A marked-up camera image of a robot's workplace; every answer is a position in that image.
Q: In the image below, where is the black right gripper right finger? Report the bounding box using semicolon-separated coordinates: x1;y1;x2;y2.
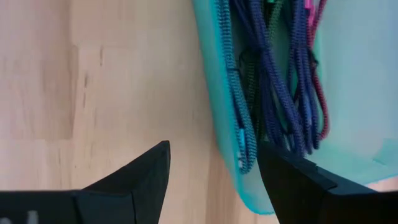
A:
257;141;398;224

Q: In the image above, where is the green braided USB-C cable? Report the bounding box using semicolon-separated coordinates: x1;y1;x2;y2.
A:
245;0;285;141

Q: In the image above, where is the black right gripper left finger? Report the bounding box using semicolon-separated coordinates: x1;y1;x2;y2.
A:
0;140;172;224

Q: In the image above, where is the red braided USB-C cable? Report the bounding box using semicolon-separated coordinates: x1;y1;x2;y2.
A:
305;0;330;141

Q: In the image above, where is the navy braided USB-C cable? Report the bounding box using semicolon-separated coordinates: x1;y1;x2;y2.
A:
231;0;322;157

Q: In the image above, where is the teal translucent plastic bin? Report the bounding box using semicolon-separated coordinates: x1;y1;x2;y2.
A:
190;0;398;216

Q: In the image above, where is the teal blue braided USB-C cable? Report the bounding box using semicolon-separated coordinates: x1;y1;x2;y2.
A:
216;0;259;175

